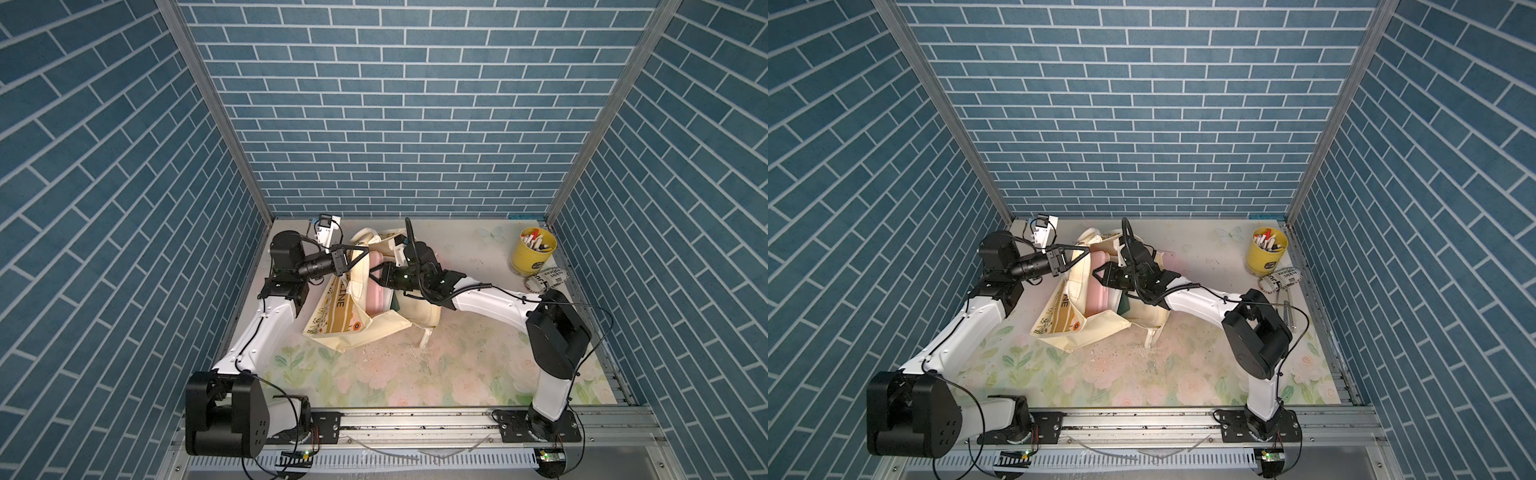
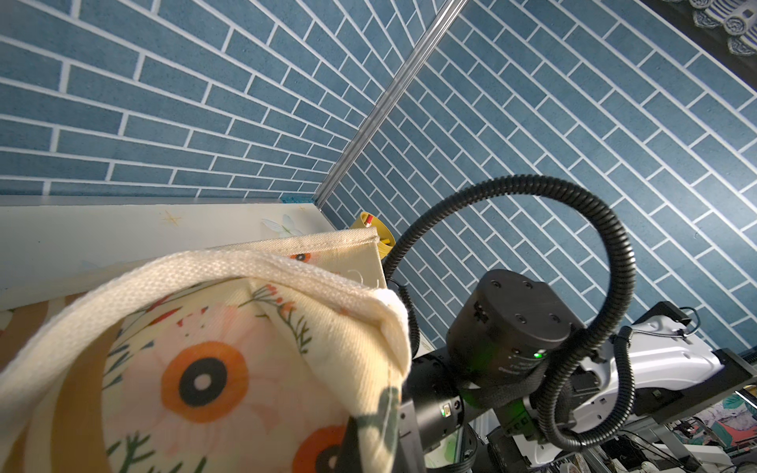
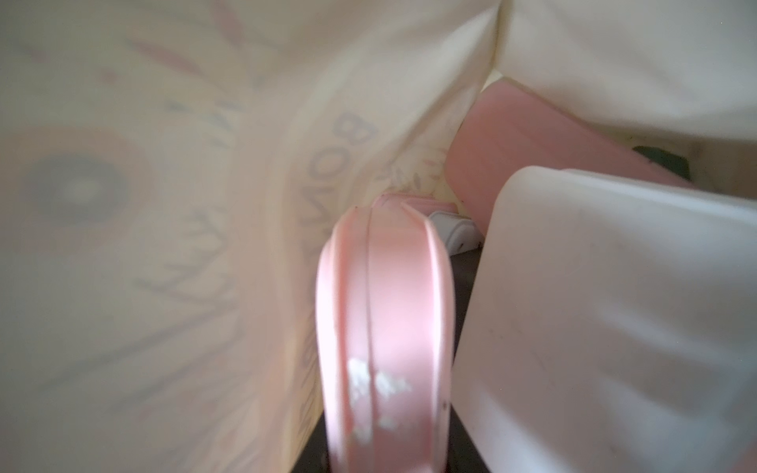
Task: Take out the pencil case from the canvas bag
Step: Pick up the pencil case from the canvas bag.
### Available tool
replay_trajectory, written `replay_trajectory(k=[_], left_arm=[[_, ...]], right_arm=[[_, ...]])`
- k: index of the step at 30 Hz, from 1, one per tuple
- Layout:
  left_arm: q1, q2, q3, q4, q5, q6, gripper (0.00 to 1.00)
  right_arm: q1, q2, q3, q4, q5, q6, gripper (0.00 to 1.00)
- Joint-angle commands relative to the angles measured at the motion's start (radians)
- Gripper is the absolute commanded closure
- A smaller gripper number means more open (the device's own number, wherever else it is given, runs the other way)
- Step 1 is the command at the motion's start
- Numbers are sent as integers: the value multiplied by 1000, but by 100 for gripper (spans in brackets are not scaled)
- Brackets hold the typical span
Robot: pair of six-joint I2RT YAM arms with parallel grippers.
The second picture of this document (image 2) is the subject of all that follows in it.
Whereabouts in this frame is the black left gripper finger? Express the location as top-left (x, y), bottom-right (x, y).
top-left (333, 417), bottom-right (363, 473)

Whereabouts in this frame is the floral cream canvas bag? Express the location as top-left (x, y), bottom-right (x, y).
top-left (1, 228), bottom-right (412, 472)

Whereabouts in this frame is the yellow pen cup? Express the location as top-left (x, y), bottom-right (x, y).
top-left (351, 212), bottom-right (396, 259)

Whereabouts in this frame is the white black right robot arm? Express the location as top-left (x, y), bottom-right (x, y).
top-left (395, 269), bottom-right (756, 472)

